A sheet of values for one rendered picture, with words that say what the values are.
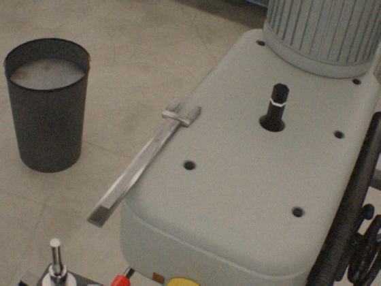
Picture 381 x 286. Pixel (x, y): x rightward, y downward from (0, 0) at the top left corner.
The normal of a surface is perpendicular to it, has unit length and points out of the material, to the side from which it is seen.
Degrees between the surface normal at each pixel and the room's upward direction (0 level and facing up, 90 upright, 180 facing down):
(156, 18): 0
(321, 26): 90
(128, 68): 0
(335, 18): 90
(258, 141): 0
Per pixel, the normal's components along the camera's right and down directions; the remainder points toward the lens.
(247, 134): 0.12, -0.73
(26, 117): -0.34, 0.65
